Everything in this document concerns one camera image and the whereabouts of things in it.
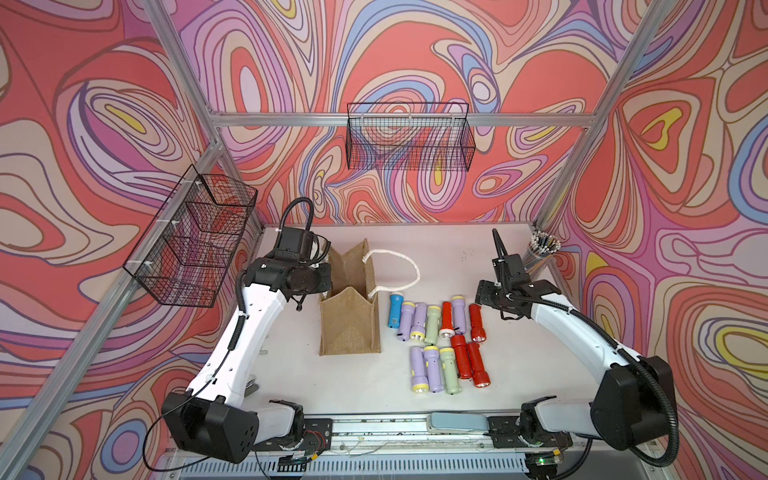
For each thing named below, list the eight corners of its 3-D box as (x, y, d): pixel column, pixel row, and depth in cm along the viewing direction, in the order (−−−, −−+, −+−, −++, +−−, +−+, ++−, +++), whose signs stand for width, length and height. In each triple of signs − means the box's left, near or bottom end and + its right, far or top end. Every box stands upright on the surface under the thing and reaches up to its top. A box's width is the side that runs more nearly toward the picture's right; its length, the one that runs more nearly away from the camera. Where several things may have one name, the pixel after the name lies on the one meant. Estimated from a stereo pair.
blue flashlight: (387, 328, 93) (387, 323, 91) (390, 297, 101) (390, 292, 98) (402, 329, 93) (402, 325, 91) (404, 298, 100) (405, 293, 98)
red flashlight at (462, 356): (457, 378, 83) (458, 375, 81) (451, 338, 91) (452, 334, 89) (470, 378, 83) (472, 375, 81) (463, 338, 91) (465, 334, 89)
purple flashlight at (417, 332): (409, 340, 90) (410, 336, 88) (413, 305, 98) (414, 301, 96) (423, 342, 90) (424, 338, 88) (426, 307, 97) (427, 303, 96)
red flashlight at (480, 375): (474, 387, 82) (476, 384, 80) (466, 345, 90) (468, 342, 88) (488, 387, 82) (491, 384, 80) (480, 345, 90) (482, 342, 88)
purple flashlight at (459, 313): (453, 332, 92) (455, 328, 90) (452, 298, 99) (453, 294, 97) (465, 333, 91) (467, 330, 89) (463, 299, 99) (464, 295, 97)
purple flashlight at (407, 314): (395, 338, 90) (395, 335, 89) (402, 304, 98) (403, 300, 96) (409, 341, 90) (410, 338, 88) (415, 307, 98) (416, 303, 96)
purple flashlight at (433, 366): (426, 392, 81) (427, 389, 79) (422, 349, 89) (423, 345, 87) (441, 392, 81) (443, 389, 79) (437, 349, 89) (438, 345, 87)
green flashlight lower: (445, 394, 81) (446, 391, 79) (440, 352, 88) (441, 348, 86) (459, 394, 81) (461, 391, 79) (453, 352, 88) (455, 348, 86)
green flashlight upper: (425, 343, 89) (426, 340, 87) (427, 308, 97) (428, 305, 95) (438, 345, 89) (439, 342, 87) (439, 310, 96) (440, 306, 95)
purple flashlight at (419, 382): (411, 392, 81) (412, 389, 79) (409, 350, 89) (410, 346, 87) (428, 392, 81) (429, 389, 79) (424, 350, 89) (425, 346, 87)
